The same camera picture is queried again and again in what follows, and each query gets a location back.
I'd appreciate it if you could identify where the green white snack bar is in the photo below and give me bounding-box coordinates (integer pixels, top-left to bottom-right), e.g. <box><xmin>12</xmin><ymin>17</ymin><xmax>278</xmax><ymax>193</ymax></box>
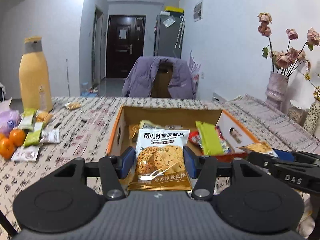
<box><xmin>24</xmin><ymin>122</ymin><xmax>45</xmax><ymax>147</ymax></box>
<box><xmin>18</xmin><ymin>109</ymin><xmax>37</xmax><ymax>132</ymax></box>

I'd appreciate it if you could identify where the blue floor container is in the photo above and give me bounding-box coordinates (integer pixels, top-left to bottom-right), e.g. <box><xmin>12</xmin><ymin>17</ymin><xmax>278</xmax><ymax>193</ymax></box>
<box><xmin>80</xmin><ymin>81</ymin><xmax>100</xmax><ymax>97</ymax></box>

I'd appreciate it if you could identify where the dried rose bouquet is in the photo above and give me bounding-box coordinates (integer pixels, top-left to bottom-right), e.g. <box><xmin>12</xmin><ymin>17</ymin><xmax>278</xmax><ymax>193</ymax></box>
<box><xmin>257</xmin><ymin>12</ymin><xmax>320</xmax><ymax>77</ymax></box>

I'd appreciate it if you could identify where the speckled slim vase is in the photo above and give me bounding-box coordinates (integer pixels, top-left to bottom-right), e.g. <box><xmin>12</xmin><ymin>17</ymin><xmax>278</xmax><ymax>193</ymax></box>
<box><xmin>304</xmin><ymin>99</ymin><xmax>320</xmax><ymax>134</ymax></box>

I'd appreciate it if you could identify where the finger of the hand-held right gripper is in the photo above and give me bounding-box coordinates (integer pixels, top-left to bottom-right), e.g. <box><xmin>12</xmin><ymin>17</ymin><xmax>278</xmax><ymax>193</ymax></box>
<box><xmin>274</xmin><ymin>150</ymin><xmax>320</xmax><ymax>163</ymax></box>
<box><xmin>246</xmin><ymin>152</ymin><xmax>283</xmax><ymax>173</ymax></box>

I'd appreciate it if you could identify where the clear plastic bag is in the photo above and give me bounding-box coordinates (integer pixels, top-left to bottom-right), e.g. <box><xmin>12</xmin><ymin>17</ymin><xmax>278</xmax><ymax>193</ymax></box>
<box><xmin>162</xmin><ymin>16</ymin><xmax>176</xmax><ymax>28</ymax></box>

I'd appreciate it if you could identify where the folded hanging umbrella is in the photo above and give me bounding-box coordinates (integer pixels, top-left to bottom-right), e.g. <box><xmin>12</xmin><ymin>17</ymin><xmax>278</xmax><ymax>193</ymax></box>
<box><xmin>175</xmin><ymin>15</ymin><xmax>187</xmax><ymax>48</ymax></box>

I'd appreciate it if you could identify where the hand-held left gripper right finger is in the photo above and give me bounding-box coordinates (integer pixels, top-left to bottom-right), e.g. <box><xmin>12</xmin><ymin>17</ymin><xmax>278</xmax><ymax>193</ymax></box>
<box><xmin>183</xmin><ymin>146</ymin><xmax>266</xmax><ymax>201</ymax></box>

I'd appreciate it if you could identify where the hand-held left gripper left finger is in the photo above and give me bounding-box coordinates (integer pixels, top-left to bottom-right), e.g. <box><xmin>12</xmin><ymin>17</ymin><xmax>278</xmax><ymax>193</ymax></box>
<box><xmin>52</xmin><ymin>146</ymin><xmax>136</xmax><ymax>201</ymax></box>

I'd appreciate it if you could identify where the orange crisp packet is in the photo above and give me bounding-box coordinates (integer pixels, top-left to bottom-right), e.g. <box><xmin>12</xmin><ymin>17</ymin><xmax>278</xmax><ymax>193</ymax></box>
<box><xmin>236</xmin><ymin>142</ymin><xmax>279</xmax><ymax>158</ymax></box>

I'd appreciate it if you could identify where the glass jar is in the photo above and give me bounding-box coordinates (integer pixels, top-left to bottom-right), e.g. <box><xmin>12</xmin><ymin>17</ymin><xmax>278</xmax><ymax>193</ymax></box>
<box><xmin>287</xmin><ymin>106</ymin><xmax>309</xmax><ymax>127</ymax></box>

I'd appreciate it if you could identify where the clear cookie packet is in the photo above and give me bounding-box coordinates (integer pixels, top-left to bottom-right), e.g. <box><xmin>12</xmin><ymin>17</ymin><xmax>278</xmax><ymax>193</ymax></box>
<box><xmin>35</xmin><ymin>110</ymin><xmax>53</xmax><ymax>123</ymax></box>

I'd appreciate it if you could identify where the thin black rod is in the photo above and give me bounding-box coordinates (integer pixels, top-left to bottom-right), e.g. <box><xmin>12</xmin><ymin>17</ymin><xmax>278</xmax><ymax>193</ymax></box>
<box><xmin>0</xmin><ymin>210</ymin><xmax>18</xmax><ymax>235</ymax></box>

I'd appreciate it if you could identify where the yellow-green snack packet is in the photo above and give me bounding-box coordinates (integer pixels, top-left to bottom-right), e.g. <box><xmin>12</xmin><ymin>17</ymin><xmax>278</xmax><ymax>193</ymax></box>
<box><xmin>195</xmin><ymin>121</ymin><xmax>225</xmax><ymax>155</ymax></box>

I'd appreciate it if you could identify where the red colourful printed packet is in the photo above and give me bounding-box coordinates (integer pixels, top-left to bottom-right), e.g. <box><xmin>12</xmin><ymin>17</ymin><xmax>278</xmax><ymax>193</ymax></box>
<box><xmin>215</xmin><ymin>126</ymin><xmax>232</xmax><ymax>154</ymax></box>

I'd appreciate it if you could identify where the orange cardboard box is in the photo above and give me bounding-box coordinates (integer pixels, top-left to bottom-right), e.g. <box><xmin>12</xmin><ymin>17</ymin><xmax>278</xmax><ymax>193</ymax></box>
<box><xmin>106</xmin><ymin>105</ymin><xmax>260</xmax><ymax>160</ymax></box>

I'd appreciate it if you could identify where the purple tissue pack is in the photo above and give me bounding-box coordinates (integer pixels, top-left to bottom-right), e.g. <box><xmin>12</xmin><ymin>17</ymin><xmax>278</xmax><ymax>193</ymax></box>
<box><xmin>0</xmin><ymin>97</ymin><xmax>22</xmax><ymax>135</ymax></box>

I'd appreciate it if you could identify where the brown chair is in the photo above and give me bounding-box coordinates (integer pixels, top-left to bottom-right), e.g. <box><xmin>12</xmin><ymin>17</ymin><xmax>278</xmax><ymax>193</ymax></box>
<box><xmin>150</xmin><ymin>64</ymin><xmax>173</xmax><ymax>98</ymax></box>

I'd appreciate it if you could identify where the purple padded jacket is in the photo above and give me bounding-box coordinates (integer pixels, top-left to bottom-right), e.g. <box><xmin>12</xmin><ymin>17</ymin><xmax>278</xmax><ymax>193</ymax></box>
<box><xmin>122</xmin><ymin>56</ymin><xmax>194</xmax><ymax>99</ymax></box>

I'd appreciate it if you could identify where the grey patterned folded cloth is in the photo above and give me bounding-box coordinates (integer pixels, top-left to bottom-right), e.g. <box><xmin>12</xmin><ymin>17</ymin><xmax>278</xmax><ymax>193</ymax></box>
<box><xmin>211</xmin><ymin>94</ymin><xmax>320</xmax><ymax>153</ymax></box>

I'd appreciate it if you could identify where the clear orange cracker packet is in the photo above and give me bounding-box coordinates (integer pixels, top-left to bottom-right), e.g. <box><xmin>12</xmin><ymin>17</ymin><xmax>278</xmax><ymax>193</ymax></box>
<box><xmin>128</xmin><ymin>124</ymin><xmax>140</xmax><ymax>140</ymax></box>

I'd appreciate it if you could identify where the white gold crisp packet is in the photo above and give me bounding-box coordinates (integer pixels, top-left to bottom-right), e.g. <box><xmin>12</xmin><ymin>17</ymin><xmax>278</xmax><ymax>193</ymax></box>
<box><xmin>127</xmin><ymin>128</ymin><xmax>193</xmax><ymax>192</ymax></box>

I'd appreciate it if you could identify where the dark entrance door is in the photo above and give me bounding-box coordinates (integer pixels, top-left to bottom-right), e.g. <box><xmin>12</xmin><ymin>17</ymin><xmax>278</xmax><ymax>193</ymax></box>
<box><xmin>106</xmin><ymin>15</ymin><xmax>146</xmax><ymax>78</ymax></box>

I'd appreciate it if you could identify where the pink ribbed vase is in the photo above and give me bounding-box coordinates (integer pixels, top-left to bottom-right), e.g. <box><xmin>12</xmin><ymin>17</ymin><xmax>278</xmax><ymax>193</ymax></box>
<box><xmin>265</xmin><ymin>71</ymin><xmax>290</xmax><ymax>114</ymax></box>

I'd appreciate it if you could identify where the white wall panel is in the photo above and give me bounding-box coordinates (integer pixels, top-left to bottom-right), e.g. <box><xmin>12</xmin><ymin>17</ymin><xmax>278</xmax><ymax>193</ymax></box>
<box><xmin>193</xmin><ymin>1</ymin><xmax>203</xmax><ymax>22</ymax></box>

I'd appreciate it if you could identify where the grey interior door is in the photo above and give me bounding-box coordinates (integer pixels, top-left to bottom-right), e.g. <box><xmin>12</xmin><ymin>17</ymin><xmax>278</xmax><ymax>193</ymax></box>
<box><xmin>93</xmin><ymin>7</ymin><xmax>104</xmax><ymax>85</ymax></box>

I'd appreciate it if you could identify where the grey refrigerator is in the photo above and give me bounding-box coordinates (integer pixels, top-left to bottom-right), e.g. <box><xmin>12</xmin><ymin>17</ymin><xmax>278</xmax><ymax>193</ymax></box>
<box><xmin>154</xmin><ymin>14</ymin><xmax>184</xmax><ymax>58</ymax></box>

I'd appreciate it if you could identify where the yellow black box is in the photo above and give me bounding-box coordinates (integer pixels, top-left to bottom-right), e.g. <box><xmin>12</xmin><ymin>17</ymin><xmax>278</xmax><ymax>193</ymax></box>
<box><xmin>164</xmin><ymin>6</ymin><xmax>184</xmax><ymax>14</ymax></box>

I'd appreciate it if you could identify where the yellow thermos bottle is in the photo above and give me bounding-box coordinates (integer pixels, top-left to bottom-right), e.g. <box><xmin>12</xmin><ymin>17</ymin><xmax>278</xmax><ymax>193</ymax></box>
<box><xmin>19</xmin><ymin>36</ymin><xmax>53</xmax><ymax>112</ymax></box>

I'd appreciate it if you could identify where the red snack packet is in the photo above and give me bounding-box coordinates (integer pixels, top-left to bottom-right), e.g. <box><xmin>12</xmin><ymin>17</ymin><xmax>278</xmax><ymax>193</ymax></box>
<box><xmin>187</xmin><ymin>130</ymin><xmax>204</xmax><ymax>150</ymax></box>

